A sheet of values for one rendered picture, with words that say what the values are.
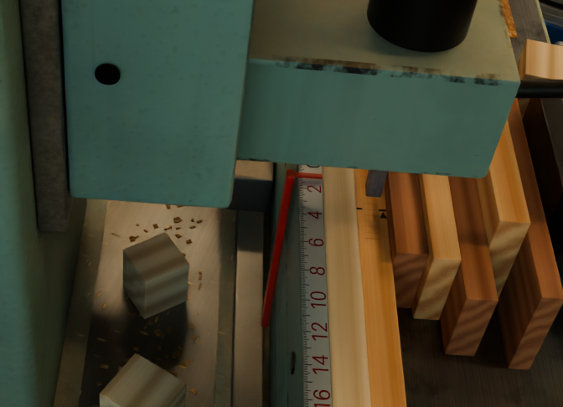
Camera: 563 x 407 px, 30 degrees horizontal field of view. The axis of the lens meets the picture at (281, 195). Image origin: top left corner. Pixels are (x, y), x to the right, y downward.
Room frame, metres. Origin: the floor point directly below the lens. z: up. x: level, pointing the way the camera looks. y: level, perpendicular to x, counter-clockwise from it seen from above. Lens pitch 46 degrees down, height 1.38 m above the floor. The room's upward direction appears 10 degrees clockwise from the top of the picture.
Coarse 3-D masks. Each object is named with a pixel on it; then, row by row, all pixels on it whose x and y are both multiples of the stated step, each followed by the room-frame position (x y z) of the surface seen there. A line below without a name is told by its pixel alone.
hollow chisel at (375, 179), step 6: (372, 174) 0.43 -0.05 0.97; (378, 174) 0.43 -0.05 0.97; (384, 174) 0.43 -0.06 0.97; (366, 180) 0.43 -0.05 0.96; (372, 180) 0.43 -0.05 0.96; (378, 180) 0.43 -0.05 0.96; (384, 180) 0.43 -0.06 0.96; (366, 186) 0.43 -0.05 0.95; (372, 186) 0.43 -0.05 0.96; (378, 186) 0.43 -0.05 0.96; (366, 192) 0.43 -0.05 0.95; (372, 192) 0.43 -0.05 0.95; (378, 192) 0.43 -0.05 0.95
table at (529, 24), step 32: (512, 0) 0.72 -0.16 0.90; (544, 32) 0.68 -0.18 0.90; (416, 320) 0.38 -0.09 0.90; (416, 352) 0.36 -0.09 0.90; (480, 352) 0.37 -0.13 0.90; (544, 352) 0.37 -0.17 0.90; (416, 384) 0.34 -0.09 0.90; (448, 384) 0.34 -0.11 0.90; (480, 384) 0.34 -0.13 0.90; (512, 384) 0.35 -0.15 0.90; (544, 384) 0.35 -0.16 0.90
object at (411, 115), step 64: (256, 0) 0.43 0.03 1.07; (320, 0) 0.44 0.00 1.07; (256, 64) 0.39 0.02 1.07; (320, 64) 0.39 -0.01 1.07; (384, 64) 0.40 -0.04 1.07; (448, 64) 0.41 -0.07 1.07; (512, 64) 0.41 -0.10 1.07; (256, 128) 0.39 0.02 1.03; (320, 128) 0.39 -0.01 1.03; (384, 128) 0.39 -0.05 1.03; (448, 128) 0.40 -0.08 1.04
